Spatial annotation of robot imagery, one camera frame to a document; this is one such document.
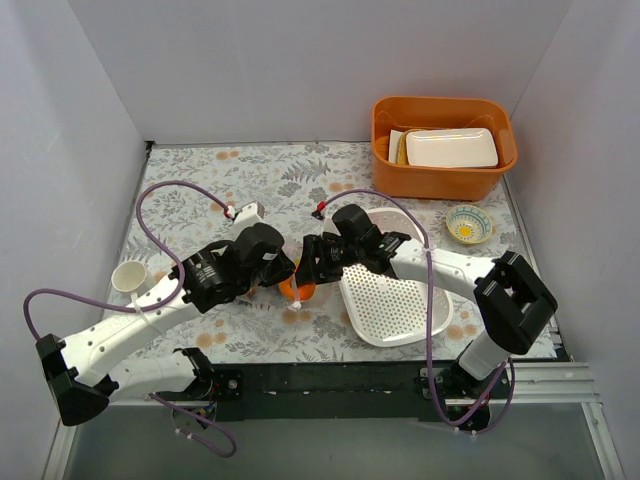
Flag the white cup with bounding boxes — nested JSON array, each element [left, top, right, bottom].
[[111, 260, 156, 296]]

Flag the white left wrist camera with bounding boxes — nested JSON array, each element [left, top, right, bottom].
[[226, 201, 265, 236]]

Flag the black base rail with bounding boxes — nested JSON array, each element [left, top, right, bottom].
[[149, 357, 516, 431]]

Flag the clear zip top bag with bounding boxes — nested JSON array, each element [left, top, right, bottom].
[[238, 274, 332, 312]]

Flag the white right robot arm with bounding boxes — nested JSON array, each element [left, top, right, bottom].
[[294, 204, 558, 398]]

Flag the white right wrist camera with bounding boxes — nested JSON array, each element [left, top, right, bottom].
[[311, 199, 339, 235]]

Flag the yellow plate in tub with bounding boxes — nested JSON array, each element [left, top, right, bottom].
[[388, 130, 408, 165]]

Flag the orange fruit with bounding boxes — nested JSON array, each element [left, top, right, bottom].
[[278, 276, 316, 302]]

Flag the white rectangular plate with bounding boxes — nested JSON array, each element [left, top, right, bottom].
[[406, 128, 499, 168]]

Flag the orange plastic tub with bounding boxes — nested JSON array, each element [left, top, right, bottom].
[[371, 96, 518, 201]]

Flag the floral table mat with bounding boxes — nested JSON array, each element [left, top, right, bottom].
[[102, 141, 554, 365]]

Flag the small patterned bowl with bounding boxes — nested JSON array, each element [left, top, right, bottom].
[[445, 204, 493, 245]]

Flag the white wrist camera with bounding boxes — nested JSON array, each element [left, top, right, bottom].
[[226, 201, 265, 236], [311, 199, 339, 235]]

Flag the white perforated plastic basket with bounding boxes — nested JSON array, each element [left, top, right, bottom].
[[339, 207, 453, 348]]

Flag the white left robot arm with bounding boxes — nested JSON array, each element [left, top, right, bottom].
[[36, 223, 295, 426]]

